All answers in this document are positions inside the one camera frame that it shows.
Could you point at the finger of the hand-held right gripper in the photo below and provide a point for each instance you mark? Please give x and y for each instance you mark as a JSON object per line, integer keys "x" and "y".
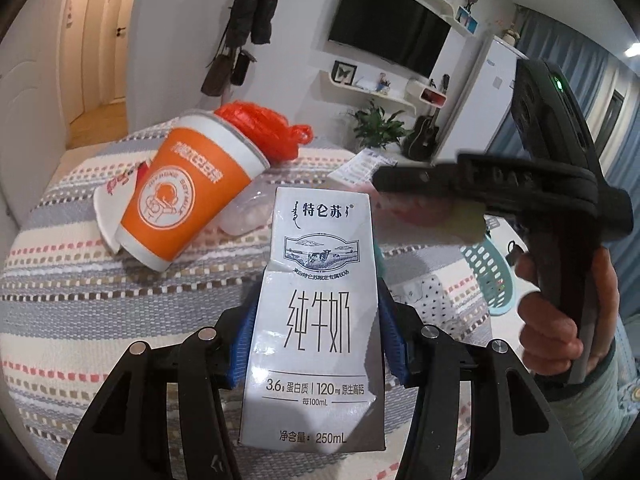
{"x": 415, "y": 178}

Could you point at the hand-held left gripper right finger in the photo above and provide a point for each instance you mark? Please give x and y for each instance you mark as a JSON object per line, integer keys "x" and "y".
{"x": 395, "y": 345}

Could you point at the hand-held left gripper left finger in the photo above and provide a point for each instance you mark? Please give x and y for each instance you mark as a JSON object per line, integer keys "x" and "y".
{"x": 242, "y": 355}

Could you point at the white milk carton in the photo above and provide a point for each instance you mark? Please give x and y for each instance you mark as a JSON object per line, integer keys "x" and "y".
{"x": 310, "y": 320}

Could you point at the light blue laundry basket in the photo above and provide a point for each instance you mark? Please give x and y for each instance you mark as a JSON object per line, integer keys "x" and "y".
{"x": 480, "y": 260}

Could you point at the orange plastic bag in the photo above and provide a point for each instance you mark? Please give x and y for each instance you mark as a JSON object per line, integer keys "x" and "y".
{"x": 260, "y": 125}

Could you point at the person's right forearm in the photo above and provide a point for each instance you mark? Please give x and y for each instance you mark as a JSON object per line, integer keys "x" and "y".
{"x": 600, "y": 420}

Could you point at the person's right hand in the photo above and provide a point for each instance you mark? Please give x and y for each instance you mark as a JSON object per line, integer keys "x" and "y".
{"x": 545, "y": 330}

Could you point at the black guitar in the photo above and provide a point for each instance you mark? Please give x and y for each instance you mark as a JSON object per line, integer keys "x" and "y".
{"x": 421, "y": 140}

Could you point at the printed paper leaflet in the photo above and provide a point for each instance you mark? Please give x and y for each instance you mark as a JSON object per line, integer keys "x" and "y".
{"x": 357, "y": 167}

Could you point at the dotted white cloth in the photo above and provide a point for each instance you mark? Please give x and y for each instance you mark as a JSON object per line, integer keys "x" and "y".
{"x": 425, "y": 292}

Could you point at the green potted plant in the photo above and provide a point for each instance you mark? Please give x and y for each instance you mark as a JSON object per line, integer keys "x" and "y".
{"x": 380, "y": 127}

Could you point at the small black floor object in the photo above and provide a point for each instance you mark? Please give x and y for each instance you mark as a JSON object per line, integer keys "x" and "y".
{"x": 512, "y": 255}

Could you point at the red and white cubby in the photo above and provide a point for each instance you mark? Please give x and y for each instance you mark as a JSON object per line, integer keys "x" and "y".
{"x": 432, "y": 96}

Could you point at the white refrigerator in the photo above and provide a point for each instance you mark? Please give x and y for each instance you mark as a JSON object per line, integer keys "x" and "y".
{"x": 497, "y": 100}

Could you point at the black hairbrush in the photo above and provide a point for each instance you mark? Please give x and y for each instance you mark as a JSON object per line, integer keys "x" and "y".
{"x": 444, "y": 84}

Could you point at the small figurine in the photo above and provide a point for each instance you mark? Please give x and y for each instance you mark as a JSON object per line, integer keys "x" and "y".
{"x": 383, "y": 84}

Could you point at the framed butterfly picture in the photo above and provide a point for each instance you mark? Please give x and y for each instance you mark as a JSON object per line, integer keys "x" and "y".
{"x": 343, "y": 71}

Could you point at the blue curtain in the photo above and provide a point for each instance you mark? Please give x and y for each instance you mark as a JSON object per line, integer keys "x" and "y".
{"x": 600, "y": 50}

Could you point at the clear plastic bag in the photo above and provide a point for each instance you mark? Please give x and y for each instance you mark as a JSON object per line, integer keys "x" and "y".
{"x": 245, "y": 215}

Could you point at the striped tablecloth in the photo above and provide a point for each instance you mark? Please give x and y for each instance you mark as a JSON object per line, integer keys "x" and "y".
{"x": 100, "y": 320}

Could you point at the black flat television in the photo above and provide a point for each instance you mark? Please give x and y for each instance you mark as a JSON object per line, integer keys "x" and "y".
{"x": 390, "y": 25}

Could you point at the orange paper cup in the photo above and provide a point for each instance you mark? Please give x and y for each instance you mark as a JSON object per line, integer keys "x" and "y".
{"x": 185, "y": 185}

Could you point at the black hanging bag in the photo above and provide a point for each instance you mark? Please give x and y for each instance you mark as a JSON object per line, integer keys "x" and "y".
{"x": 241, "y": 67}

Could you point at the brown hanging bag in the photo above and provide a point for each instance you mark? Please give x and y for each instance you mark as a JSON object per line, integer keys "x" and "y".
{"x": 216, "y": 77}

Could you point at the dark hanging coat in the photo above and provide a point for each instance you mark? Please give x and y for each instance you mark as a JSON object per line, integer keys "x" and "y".
{"x": 252, "y": 5}

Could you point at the white door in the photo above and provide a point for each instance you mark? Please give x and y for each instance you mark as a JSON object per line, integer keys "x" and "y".
{"x": 30, "y": 125}

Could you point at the white curved wall shelf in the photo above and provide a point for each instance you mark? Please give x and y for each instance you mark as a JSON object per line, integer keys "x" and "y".
{"x": 370, "y": 95}

